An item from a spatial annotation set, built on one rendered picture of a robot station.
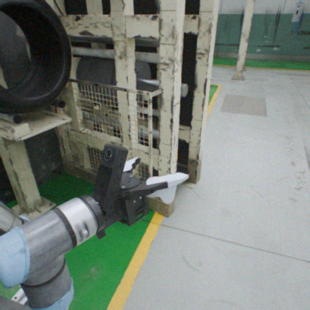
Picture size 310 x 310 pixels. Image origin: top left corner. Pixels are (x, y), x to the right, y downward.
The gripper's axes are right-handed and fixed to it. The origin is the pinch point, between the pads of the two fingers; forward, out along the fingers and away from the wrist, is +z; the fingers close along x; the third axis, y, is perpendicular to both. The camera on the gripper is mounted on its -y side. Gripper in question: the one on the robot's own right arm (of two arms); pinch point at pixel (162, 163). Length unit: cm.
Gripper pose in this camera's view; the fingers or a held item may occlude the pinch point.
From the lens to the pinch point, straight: 55.8
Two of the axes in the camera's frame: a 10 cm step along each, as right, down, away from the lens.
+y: 1.0, 9.0, 4.2
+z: 7.1, -3.6, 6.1
